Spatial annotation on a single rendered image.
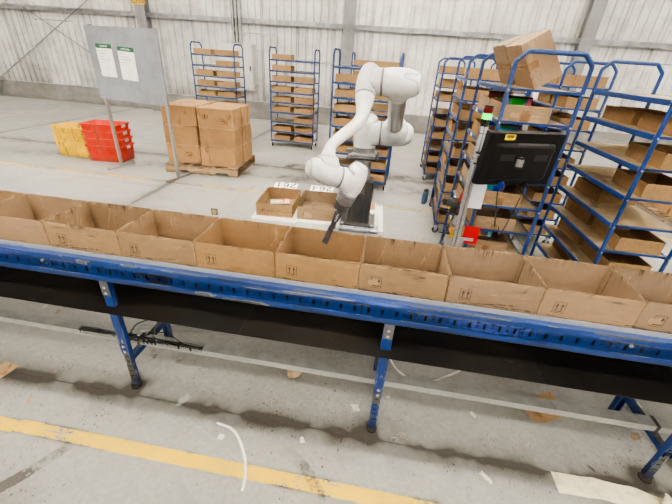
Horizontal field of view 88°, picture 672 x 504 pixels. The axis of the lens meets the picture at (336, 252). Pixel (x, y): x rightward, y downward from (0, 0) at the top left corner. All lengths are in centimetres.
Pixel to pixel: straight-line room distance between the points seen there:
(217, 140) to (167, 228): 411
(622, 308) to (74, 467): 263
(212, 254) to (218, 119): 450
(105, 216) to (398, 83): 176
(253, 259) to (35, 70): 1492
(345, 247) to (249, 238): 53
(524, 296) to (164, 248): 165
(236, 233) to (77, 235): 75
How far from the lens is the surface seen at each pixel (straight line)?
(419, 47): 1124
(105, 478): 229
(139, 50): 615
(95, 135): 743
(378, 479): 211
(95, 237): 207
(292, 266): 162
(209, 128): 619
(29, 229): 233
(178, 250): 183
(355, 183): 165
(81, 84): 1518
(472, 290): 164
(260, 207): 273
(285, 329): 183
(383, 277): 158
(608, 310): 187
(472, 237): 253
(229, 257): 171
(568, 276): 208
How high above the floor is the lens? 184
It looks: 29 degrees down
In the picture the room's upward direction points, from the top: 4 degrees clockwise
